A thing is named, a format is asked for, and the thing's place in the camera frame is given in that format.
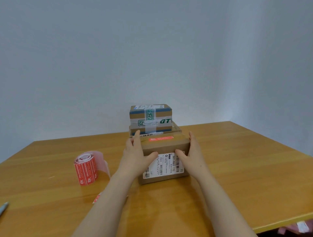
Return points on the person's right hand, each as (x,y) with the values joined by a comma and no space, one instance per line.
(193,158)

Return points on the person's left hand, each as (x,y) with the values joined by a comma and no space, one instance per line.
(133,161)

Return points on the cardboard box with torn tape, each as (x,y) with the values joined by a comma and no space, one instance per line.
(166,146)

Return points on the wide cardboard box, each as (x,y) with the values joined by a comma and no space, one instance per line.
(176,129)

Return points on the single red label paper sticker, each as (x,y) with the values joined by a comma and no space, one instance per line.
(161,138)

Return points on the box with green GT tape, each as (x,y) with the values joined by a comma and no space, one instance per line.
(138,114)

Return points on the roll of red stickers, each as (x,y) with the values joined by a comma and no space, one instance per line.
(85,171)

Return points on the white backing paper piece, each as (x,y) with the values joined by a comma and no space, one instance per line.
(95,199)

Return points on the person's left forearm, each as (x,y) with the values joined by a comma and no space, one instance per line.
(105,210)

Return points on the person's right forearm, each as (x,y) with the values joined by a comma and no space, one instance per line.
(225,210)

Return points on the white tag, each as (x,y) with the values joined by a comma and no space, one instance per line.
(303,227)

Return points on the light blue pen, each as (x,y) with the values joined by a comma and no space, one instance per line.
(3,208)

